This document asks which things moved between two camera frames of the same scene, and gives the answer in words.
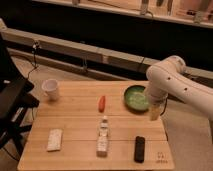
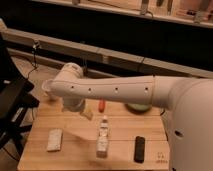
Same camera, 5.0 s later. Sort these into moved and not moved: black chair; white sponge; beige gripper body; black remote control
Moved: beige gripper body
Not moved: white sponge; black chair; black remote control
